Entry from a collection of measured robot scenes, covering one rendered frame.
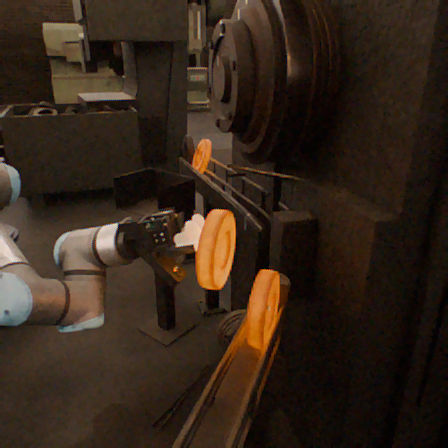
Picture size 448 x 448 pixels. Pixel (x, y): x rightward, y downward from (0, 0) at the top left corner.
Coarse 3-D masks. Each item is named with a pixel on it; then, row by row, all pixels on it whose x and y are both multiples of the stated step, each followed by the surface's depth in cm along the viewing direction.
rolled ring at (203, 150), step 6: (204, 144) 201; (210, 144) 201; (198, 150) 211; (204, 150) 199; (210, 150) 199; (198, 156) 212; (204, 156) 198; (198, 162) 212; (204, 162) 198; (198, 168) 201; (204, 168) 200
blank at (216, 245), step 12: (216, 216) 75; (228, 216) 78; (204, 228) 73; (216, 228) 72; (228, 228) 79; (204, 240) 72; (216, 240) 72; (228, 240) 81; (204, 252) 72; (216, 252) 73; (228, 252) 82; (204, 264) 72; (216, 264) 74; (228, 264) 83; (204, 276) 73; (216, 276) 75; (216, 288) 77
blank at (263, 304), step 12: (264, 276) 77; (276, 276) 80; (252, 288) 76; (264, 288) 75; (276, 288) 82; (252, 300) 74; (264, 300) 74; (276, 300) 85; (252, 312) 74; (264, 312) 73; (276, 312) 87; (252, 324) 74; (264, 324) 74; (252, 336) 75; (264, 336) 76
